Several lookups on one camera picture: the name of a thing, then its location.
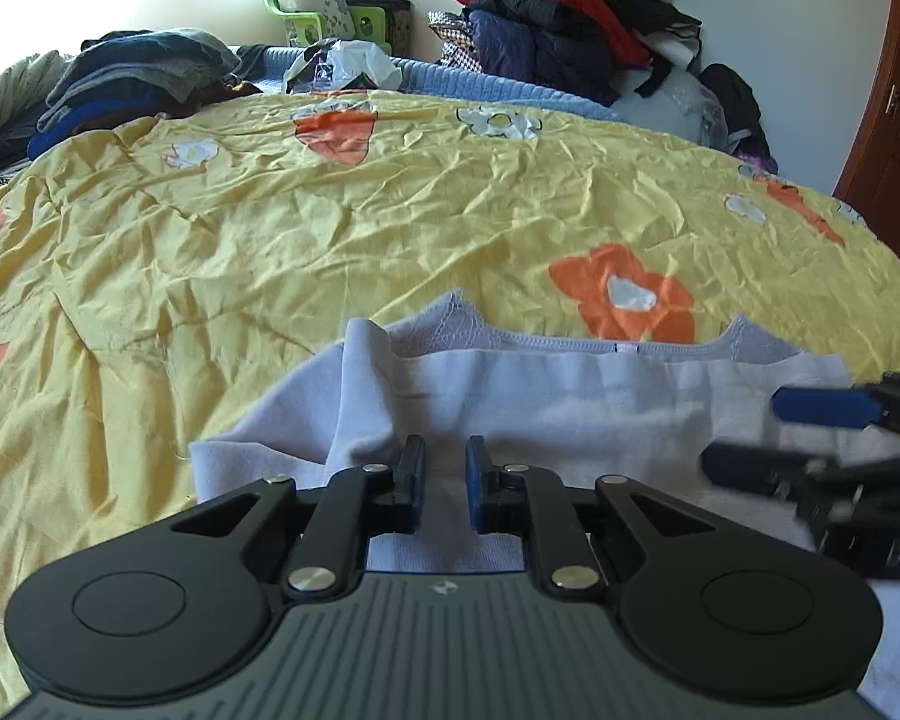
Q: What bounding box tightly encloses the green plastic stool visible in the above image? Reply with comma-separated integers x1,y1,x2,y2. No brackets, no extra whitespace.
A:
265,0,391,51

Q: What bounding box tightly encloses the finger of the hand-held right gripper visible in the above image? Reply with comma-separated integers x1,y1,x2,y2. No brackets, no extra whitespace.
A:
769,370,900,441
701,441,900,505

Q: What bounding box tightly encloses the grey printed quilt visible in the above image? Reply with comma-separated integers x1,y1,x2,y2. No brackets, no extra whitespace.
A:
0,51,72,167

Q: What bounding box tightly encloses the houndstooth cloth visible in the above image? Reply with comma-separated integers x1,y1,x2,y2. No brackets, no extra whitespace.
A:
427,10,482,70

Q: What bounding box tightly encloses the pile of dark folded clothes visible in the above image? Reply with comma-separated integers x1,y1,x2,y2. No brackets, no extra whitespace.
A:
28,28,265,160

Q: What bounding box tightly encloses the light blue long-sleeve shirt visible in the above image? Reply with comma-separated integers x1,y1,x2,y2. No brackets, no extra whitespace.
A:
187,289,900,720

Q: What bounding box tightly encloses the yellow flower-print blanket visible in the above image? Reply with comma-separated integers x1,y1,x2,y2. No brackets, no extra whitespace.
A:
0,86,900,720

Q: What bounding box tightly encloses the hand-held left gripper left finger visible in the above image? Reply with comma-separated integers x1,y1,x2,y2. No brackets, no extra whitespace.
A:
171,433,428,602

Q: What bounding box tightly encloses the white plastic bag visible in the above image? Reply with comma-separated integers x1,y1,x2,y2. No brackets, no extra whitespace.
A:
283,37,404,92

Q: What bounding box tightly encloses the black backpack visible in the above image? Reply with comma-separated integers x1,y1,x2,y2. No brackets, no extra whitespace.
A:
700,62,767,160

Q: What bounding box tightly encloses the brown wooden door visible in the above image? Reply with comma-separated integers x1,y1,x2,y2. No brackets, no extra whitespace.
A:
831,0,900,287

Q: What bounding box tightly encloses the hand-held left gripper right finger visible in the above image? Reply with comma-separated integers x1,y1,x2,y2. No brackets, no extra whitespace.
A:
463,433,715,602

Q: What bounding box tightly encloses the clear plastic bag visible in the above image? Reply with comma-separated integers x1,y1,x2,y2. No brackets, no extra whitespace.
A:
613,66,730,149

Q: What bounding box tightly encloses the black patterned bag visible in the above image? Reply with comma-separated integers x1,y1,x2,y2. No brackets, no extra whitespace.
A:
347,0,415,55

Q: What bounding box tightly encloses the blue knitted blanket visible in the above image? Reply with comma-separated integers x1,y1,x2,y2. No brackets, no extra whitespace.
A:
259,45,623,122

